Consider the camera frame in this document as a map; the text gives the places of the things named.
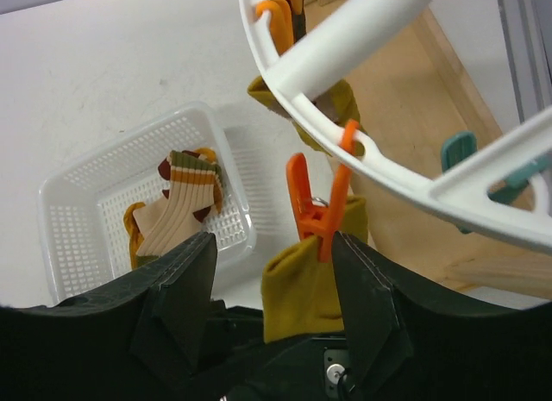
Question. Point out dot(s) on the wooden drying rack frame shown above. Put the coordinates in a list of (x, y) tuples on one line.
[(446, 72)]

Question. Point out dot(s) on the olive yellow sock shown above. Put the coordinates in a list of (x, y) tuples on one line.
[(337, 103), (299, 294)]

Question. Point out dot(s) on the white plastic basket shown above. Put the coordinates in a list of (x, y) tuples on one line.
[(83, 240)]

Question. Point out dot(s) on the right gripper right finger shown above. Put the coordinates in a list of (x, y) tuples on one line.
[(410, 338)]

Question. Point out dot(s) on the white round sock hanger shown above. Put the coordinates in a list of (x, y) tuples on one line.
[(342, 42)]

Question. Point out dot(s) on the black sock left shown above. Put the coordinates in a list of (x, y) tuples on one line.
[(298, 19)]

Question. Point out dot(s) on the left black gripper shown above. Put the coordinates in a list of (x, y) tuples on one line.
[(235, 363)]

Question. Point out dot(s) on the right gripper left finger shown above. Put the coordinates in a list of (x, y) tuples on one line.
[(137, 337)]

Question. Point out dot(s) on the orange clip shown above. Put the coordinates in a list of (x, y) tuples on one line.
[(313, 217), (280, 25)]

